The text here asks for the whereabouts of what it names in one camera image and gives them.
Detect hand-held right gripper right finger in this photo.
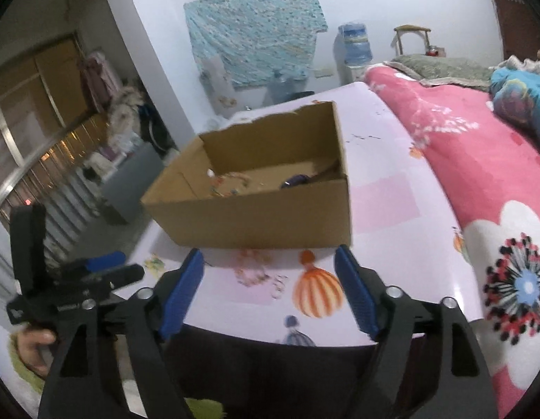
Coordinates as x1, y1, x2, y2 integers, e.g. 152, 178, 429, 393
333, 244, 501, 419

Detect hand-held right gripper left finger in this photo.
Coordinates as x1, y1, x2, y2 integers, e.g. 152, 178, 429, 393
38, 248, 206, 419

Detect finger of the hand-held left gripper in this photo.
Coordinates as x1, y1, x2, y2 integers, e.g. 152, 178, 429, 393
78, 264, 145, 289
62, 251, 126, 273

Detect brown cardboard box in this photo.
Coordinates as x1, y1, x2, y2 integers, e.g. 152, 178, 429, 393
140, 100, 353, 249

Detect pink strap smartwatch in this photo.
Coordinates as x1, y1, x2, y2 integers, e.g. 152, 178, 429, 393
280, 174, 316, 189

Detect person's left hand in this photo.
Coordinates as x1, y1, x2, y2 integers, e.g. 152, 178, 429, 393
10, 329, 57, 378

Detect grey storage bin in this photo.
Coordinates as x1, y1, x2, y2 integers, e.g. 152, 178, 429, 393
103, 144, 166, 225

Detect pile of clothes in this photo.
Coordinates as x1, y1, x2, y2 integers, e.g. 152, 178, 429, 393
108, 87, 175, 158

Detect pink floral blanket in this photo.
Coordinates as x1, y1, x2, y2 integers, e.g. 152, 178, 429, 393
363, 63, 540, 415

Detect hanging pink garment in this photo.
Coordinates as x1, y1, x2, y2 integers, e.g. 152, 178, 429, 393
80, 50, 122, 114

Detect white water dispenser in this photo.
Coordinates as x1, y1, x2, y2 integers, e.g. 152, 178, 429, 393
342, 63, 369, 83

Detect grey blanket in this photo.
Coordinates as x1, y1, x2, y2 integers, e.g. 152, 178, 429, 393
385, 53, 493, 88

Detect blue water dispenser bottle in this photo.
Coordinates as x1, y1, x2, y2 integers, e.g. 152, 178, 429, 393
338, 23, 374, 68

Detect blue patterned quilt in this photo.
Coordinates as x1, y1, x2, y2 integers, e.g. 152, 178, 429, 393
488, 54, 540, 158

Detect wooden chair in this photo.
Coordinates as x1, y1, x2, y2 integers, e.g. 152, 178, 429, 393
393, 25, 432, 57

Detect brown door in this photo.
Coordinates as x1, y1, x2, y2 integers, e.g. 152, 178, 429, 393
479, 0, 540, 62

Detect teal patterned wall cloth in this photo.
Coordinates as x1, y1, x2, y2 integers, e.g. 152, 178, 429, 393
184, 0, 328, 90

